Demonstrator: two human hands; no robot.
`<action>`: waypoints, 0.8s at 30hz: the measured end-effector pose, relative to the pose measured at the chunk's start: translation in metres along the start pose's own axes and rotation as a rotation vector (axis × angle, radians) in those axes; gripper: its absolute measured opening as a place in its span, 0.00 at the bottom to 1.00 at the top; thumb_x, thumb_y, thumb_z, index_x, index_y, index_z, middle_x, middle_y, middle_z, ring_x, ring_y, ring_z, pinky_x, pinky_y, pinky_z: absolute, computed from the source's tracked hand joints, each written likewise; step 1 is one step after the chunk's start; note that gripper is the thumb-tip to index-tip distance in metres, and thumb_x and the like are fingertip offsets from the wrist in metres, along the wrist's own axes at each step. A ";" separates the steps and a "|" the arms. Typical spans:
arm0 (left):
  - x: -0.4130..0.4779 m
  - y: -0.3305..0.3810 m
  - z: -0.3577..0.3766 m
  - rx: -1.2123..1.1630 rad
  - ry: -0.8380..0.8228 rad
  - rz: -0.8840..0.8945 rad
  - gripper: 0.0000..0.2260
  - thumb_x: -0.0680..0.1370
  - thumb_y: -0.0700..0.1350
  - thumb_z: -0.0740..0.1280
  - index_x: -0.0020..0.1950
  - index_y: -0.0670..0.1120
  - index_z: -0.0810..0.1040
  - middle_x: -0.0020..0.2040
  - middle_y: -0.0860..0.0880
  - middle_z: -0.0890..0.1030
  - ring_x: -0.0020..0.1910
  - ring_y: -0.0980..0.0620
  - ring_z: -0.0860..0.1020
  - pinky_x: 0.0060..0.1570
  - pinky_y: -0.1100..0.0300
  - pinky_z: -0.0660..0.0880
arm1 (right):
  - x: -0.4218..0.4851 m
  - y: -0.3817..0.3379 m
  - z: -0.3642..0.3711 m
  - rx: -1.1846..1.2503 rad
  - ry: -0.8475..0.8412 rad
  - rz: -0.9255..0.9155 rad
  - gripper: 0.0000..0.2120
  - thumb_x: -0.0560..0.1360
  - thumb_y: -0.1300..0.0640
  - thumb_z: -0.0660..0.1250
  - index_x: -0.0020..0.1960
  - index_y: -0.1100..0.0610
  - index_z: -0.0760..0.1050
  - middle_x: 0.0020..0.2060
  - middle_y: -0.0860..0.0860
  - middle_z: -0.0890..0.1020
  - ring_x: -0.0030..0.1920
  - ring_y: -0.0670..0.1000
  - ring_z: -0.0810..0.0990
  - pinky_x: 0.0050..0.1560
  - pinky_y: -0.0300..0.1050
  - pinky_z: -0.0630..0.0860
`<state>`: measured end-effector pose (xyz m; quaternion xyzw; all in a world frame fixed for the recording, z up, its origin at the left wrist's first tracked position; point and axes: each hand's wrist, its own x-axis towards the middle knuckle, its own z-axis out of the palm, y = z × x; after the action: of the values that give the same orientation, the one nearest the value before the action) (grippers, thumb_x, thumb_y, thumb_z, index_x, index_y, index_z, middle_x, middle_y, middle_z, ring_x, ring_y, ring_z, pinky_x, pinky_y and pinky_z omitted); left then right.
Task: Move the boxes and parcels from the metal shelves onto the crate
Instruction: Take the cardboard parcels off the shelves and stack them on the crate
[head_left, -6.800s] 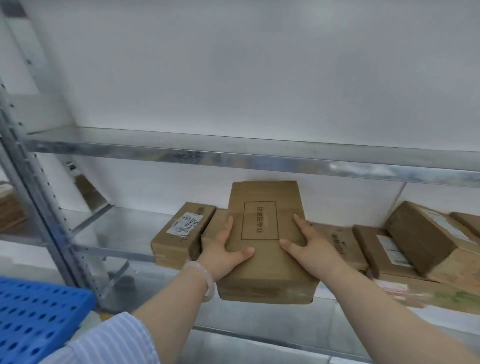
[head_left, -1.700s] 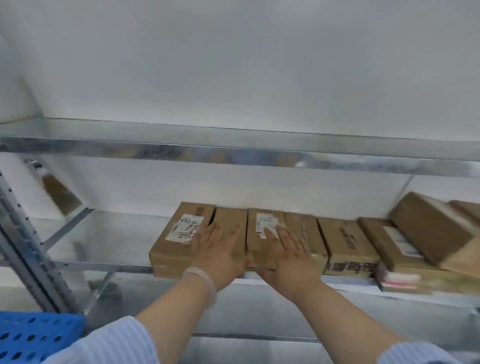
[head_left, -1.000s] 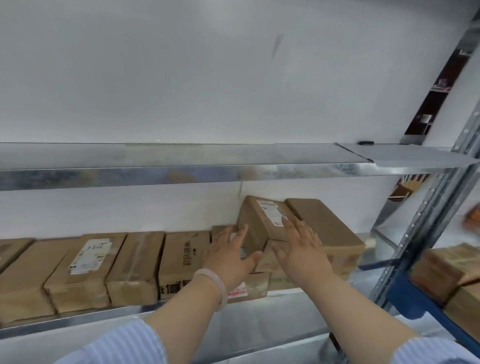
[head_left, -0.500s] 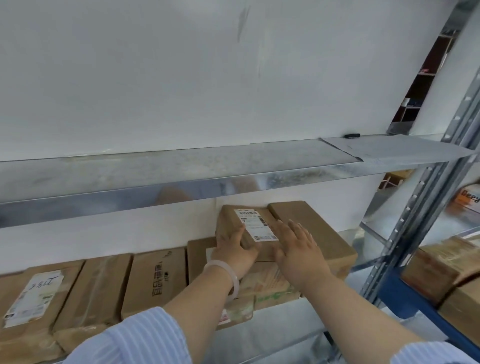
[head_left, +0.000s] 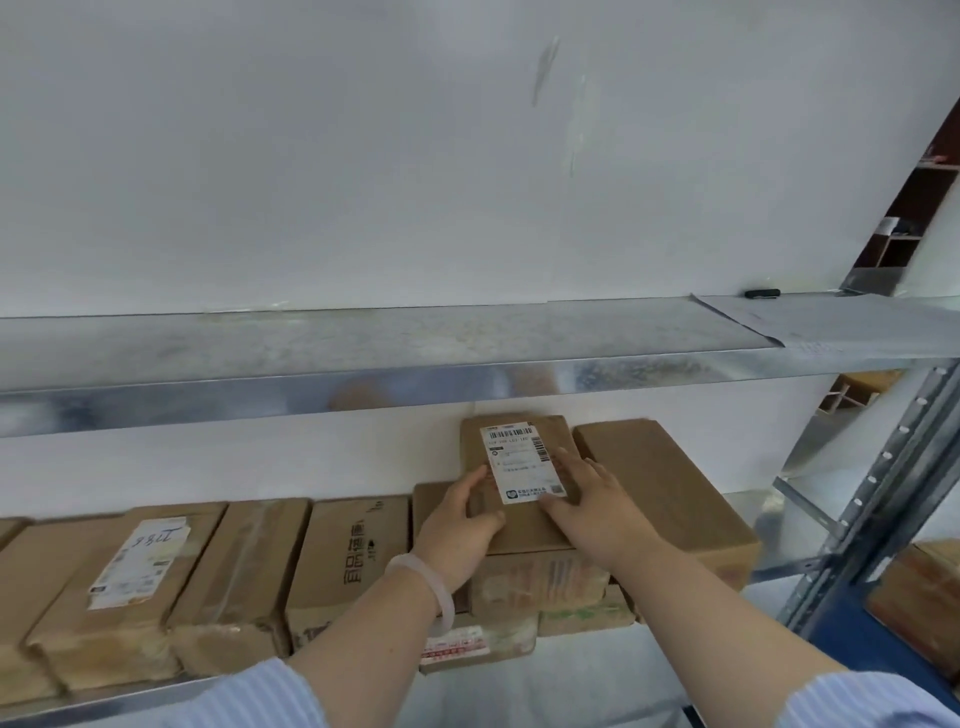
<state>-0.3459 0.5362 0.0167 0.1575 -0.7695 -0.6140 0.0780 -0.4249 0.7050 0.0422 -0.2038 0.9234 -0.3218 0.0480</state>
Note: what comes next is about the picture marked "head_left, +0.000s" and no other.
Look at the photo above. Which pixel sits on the person's left hand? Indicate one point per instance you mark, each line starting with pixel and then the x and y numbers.
pixel 457 525

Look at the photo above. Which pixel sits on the person's right hand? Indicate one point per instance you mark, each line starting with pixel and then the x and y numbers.
pixel 607 525

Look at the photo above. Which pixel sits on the plain brown box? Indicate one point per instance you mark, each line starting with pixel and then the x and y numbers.
pixel 675 502

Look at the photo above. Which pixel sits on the brown box with label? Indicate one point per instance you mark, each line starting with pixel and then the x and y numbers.
pixel 517 465

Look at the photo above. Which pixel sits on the galvanized metal shelf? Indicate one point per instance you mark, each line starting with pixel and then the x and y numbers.
pixel 300 397

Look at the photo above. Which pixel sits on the brown cardboard box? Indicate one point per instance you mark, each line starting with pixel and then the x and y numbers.
pixel 922 600

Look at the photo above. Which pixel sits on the person's left forearm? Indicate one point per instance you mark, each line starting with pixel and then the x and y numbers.
pixel 360 660

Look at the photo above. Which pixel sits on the person's right forearm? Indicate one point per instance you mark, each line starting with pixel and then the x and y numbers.
pixel 712 637

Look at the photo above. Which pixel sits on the translucent white bangle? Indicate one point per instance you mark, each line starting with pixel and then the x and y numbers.
pixel 442 592

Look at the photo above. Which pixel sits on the light blue striped shirt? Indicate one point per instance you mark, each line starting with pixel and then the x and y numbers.
pixel 247 701

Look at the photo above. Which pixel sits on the black marker pen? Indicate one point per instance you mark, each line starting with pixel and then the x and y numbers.
pixel 761 294

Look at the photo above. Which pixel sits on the blue beam metal rack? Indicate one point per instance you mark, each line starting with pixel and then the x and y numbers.
pixel 862 645

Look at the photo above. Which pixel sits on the grey paper sheet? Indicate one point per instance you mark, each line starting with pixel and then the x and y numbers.
pixel 847 322

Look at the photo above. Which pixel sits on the brown wooden cabinet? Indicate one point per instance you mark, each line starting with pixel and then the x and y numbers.
pixel 922 195

